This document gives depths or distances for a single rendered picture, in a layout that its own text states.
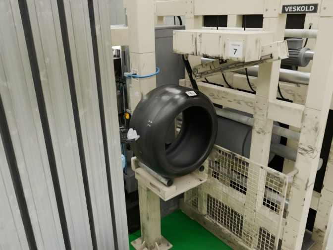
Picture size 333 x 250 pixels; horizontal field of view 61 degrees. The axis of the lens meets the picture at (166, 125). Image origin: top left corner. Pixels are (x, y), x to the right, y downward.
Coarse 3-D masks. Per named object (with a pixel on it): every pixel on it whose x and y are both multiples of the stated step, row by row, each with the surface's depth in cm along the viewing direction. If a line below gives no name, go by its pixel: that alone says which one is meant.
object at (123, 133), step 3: (120, 126) 156; (120, 129) 153; (123, 129) 152; (126, 129) 151; (120, 132) 149; (123, 132) 152; (126, 132) 151; (120, 135) 149; (123, 135) 152; (126, 135) 153; (120, 138) 150; (123, 138) 153; (126, 138) 154; (120, 141) 151; (123, 141) 152
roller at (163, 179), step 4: (140, 164) 197; (144, 168) 193; (148, 168) 190; (148, 172) 191; (152, 172) 186; (156, 176) 183; (160, 176) 180; (160, 180) 180; (164, 180) 177; (168, 180) 175; (168, 184) 174
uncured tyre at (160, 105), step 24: (144, 96) 172; (168, 96) 160; (192, 96) 164; (144, 120) 160; (168, 120) 156; (192, 120) 205; (216, 120) 182; (144, 144) 159; (192, 144) 204; (168, 168) 167; (192, 168) 180
